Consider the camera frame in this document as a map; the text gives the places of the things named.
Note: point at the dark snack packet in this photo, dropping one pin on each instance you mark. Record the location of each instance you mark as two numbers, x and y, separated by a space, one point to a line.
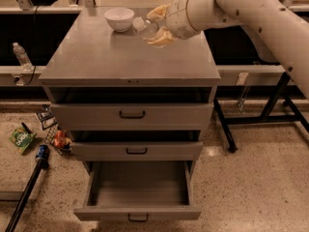
46 118

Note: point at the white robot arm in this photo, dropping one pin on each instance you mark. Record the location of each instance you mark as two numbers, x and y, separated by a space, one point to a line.
284 33

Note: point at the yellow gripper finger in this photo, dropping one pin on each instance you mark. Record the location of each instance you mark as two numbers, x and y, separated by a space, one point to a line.
158 14
162 37

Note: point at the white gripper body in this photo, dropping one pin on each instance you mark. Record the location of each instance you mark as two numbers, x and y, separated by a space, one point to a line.
178 17

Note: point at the green snack bag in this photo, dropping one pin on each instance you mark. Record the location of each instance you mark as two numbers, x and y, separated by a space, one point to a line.
21 138

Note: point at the clear water bottle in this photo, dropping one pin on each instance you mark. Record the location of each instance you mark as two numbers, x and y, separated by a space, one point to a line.
144 28
22 57

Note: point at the grey middle drawer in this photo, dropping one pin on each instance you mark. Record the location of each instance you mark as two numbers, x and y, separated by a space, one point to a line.
98 151

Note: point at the grey drawer cabinet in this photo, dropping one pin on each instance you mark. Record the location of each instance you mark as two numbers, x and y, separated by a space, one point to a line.
94 57

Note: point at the grey drawer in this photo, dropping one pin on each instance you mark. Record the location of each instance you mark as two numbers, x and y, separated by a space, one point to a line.
139 191
132 117
98 151

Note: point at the black pole on floor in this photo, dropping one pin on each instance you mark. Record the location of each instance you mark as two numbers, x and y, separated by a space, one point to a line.
41 164

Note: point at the orange snack package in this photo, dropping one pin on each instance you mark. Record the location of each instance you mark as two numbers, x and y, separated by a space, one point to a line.
61 140

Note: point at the clear water bottle on ledge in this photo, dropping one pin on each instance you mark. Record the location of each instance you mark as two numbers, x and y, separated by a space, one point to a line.
22 57

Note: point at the blue soda can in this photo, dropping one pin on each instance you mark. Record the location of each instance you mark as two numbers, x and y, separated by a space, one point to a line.
43 153

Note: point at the black metal table stand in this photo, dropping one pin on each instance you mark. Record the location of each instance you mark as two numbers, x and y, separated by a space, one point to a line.
265 117

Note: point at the white ceramic bowl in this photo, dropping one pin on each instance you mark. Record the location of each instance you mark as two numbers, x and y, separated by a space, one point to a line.
119 19

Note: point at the grey bottom drawer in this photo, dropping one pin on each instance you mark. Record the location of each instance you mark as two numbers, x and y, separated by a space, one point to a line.
139 191

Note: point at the grey top drawer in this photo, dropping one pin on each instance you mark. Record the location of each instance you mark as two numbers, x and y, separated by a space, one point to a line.
132 117

